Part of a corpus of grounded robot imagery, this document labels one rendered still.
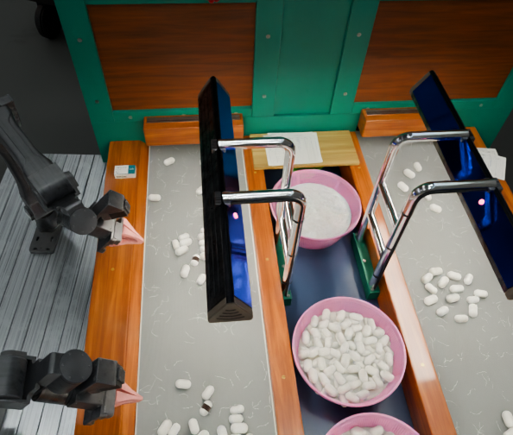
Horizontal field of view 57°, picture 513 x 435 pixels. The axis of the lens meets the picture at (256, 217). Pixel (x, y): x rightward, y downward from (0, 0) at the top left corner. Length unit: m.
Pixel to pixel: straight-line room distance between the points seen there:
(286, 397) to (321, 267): 0.42
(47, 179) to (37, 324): 0.43
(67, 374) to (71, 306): 0.52
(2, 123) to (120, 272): 0.44
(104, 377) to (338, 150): 0.99
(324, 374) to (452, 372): 0.31
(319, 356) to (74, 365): 0.57
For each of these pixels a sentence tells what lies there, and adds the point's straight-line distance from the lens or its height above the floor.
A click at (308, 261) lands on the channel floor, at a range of 1.37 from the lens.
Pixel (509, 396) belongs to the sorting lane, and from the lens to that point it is 1.29.
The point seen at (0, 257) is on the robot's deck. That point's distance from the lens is 1.52.
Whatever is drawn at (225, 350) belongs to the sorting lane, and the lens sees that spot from 1.17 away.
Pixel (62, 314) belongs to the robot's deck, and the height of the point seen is 0.67.
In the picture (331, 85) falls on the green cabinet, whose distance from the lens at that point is 1.50.
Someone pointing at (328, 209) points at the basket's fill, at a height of 0.73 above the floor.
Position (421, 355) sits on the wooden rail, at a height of 0.77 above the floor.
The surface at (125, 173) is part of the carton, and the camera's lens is 1.45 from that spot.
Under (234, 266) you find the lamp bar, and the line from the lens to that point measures 0.85.
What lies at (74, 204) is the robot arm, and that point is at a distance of 1.04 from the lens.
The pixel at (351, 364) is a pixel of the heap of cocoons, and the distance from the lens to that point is 1.20.
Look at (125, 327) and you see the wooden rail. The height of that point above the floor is 0.77.
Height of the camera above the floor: 1.82
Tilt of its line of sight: 52 degrees down
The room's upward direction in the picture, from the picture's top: 4 degrees clockwise
